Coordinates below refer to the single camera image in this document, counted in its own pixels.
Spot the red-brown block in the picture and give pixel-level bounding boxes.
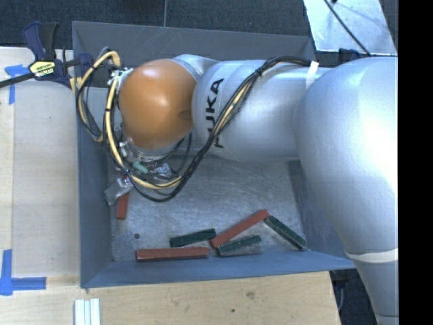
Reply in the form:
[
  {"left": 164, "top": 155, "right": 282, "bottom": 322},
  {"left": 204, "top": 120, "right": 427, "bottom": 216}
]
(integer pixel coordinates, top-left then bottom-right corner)
[
  {"left": 135, "top": 246, "right": 210, "bottom": 263},
  {"left": 116, "top": 192, "right": 131, "bottom": 221},
  {"left": 209, "top": 209, "right": 271, "bottom": 250}
]

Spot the grey metal bin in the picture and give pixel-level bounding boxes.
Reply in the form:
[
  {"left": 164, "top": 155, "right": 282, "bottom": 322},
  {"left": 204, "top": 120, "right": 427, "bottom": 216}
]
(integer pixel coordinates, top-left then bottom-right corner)
[{"left": 70, "top": 20, "right": 357, "bottom": 289}]

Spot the dark green flat block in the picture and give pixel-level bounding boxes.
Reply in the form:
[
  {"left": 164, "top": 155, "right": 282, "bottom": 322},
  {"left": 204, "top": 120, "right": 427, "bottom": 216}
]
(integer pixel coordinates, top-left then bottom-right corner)
[
  {"left": 215, "top": 234, "right": 263, "bottom": 258},
  {"left": 168, "top": 227, "right": 218, "bottom": 249},
  {"left": 263, "top": 215, "right": 309, "bottom": 252}
]

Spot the pale wood board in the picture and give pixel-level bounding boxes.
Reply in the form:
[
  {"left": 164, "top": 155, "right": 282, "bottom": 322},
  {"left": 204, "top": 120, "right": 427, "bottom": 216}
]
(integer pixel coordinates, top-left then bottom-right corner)
[{"left": 12, "top": 47, "right": 83, "bottom": 278}]

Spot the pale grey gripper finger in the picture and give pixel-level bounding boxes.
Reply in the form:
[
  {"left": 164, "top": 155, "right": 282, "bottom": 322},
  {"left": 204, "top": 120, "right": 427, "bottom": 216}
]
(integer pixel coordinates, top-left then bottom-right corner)
[{"left": 104, "top": 177, "right": 134, "bottom": 207}]

